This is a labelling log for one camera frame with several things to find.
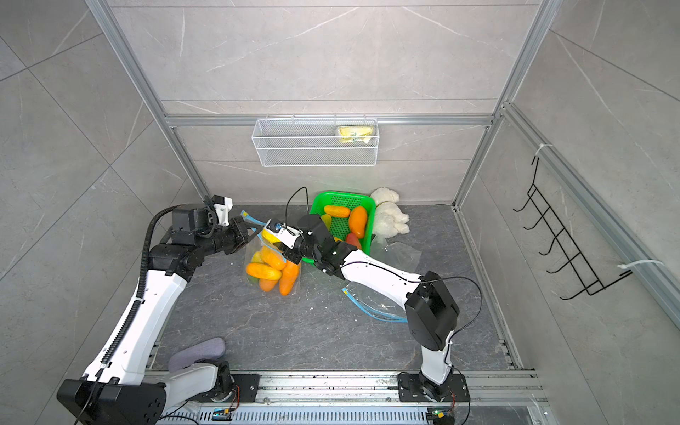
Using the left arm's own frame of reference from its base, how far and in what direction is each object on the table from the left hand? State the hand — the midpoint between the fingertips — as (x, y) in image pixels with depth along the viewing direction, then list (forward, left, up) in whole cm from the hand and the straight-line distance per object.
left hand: (263, 224), depth 71 cm
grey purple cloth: (-24, +19, -29) cm, 42 cm away
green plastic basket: (+33, -18, -29) cm, 47 cm away
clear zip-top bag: (+4, +7, -19) cm, 21 cm away
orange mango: (-5, +4, -27) cm, 27 cm away
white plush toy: (+19, -40, -22) cm, 50 cm away
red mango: (+16, -26, -29) cm, 42 cm away
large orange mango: (+25, -28, -28) cm, 47 cm away
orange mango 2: (-4, -4, -23) cm, 24 cm away
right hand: (+2, -3, -8) cm, 9 cm away
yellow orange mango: (-3, +4, -20) cm, 20 cm away
